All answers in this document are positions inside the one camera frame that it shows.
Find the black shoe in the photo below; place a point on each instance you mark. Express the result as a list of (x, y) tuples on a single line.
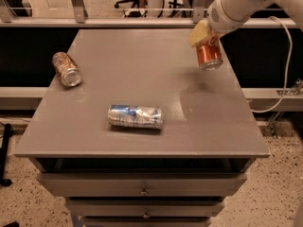
[(12, 224)]

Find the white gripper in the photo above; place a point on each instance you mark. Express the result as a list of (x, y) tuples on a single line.
[(220, 19)]

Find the top drawer metal knob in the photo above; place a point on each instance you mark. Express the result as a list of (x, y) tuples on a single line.
[(144, 191)]

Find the metal railing frame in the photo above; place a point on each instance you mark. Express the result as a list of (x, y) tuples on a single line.
[(87, 14)]

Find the black stand pole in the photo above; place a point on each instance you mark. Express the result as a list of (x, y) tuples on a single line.
[(8, 132)]

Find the drawer metal knob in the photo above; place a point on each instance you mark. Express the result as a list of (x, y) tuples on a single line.
[(144, 191), (146, 214)]

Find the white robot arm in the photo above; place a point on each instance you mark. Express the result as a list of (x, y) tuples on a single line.
[(293, 8)]

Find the grey drawer cabinet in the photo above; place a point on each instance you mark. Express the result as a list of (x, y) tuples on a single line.
[(148, 139)]

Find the red coke can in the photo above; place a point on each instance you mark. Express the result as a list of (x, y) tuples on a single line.
[(209, 54)]

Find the orange soda can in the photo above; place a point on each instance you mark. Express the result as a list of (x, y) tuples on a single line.
[(66, 69)]

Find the blue silver crushed can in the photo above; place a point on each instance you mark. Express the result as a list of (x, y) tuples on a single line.
[(135, 117)]

